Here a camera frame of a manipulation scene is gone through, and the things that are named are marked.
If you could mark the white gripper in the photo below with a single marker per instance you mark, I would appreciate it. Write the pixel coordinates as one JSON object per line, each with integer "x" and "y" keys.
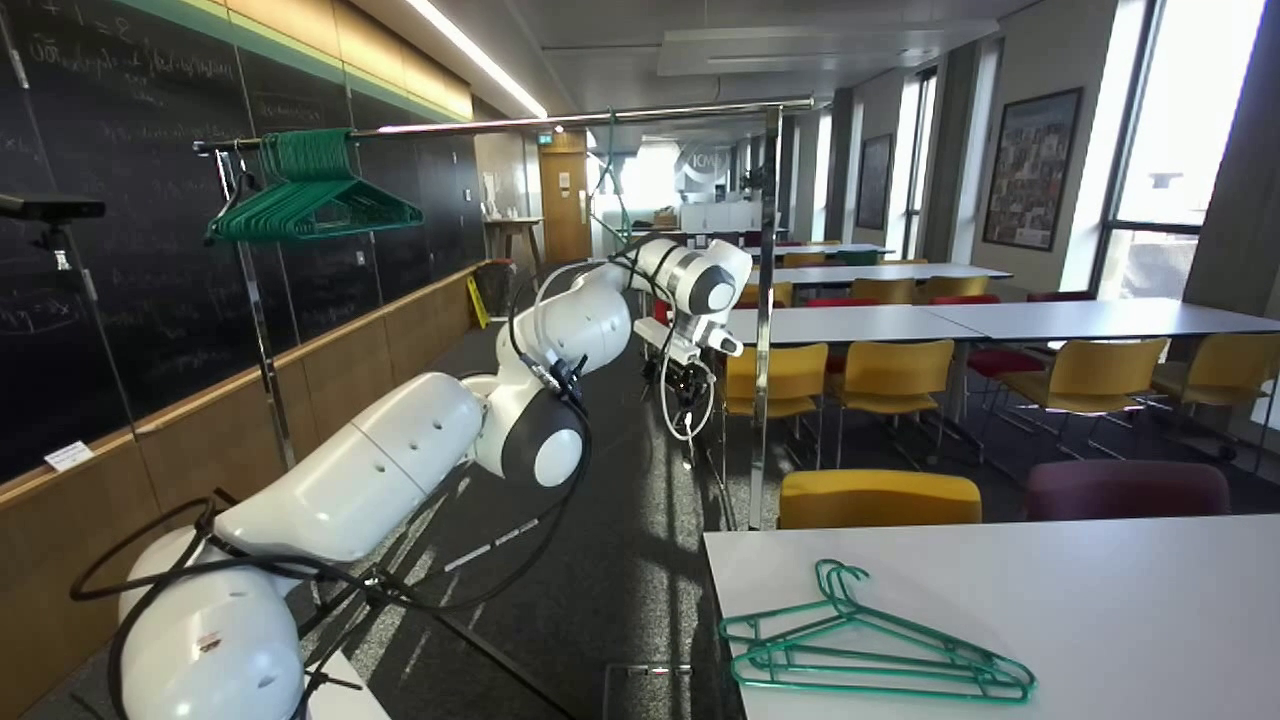
{"x": 689, "y": 336}

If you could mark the green wire hanger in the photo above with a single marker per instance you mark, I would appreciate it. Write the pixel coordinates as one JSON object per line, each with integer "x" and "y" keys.
{"x": 615, "y": 151}

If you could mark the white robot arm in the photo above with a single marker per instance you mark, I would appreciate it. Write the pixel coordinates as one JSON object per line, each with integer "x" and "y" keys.
{"x": 204, "y": 627}

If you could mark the yellow chair near table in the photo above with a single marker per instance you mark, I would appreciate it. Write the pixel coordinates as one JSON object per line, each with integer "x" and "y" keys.
{"x": 872, "y": 496}

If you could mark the green hangers on table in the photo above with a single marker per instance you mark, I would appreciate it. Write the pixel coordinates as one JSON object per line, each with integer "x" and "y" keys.
{"x": 846, "y": 645}

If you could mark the long white table row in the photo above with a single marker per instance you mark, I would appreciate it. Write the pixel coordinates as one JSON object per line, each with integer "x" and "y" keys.
{"x": 999, "y": 322}

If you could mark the maroon chair near table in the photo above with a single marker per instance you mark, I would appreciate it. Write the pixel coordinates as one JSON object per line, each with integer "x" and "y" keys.
{"x": 1107, "y": 491}

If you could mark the white near table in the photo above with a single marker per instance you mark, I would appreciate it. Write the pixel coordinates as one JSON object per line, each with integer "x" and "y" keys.
{"x": 1118, "y": 617}

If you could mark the metal clothes rail stand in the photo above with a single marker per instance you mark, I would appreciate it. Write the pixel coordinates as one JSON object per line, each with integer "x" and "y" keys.
{"x": 767, "y": 266}

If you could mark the green hangers on rail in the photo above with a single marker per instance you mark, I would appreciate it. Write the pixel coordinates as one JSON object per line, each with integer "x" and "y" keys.
{"x": 314, "y": 194}

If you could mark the framed wall picture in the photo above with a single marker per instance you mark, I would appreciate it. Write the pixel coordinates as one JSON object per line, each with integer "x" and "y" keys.
{"x": 1031, "y": 169}

